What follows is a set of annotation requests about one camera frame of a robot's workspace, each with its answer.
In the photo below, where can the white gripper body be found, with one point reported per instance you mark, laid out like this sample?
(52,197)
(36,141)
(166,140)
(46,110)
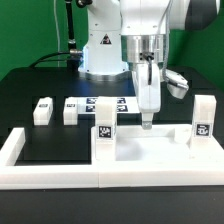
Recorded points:
(147,81)

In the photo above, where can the white desk top tray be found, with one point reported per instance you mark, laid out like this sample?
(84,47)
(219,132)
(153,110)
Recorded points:
(161,145)

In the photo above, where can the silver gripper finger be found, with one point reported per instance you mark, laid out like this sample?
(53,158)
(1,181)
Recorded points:
(147,121)

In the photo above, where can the black camera stand pole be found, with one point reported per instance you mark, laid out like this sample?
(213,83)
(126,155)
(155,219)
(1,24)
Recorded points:
(72,64)

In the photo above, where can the fiducial marker base sheet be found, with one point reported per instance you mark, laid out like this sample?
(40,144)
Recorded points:
(125,104)

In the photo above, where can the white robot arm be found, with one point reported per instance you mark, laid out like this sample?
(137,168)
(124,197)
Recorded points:
(134,35)

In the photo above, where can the white U-shaped obstacle fence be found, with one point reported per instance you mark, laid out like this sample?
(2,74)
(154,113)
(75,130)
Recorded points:
(13,176)

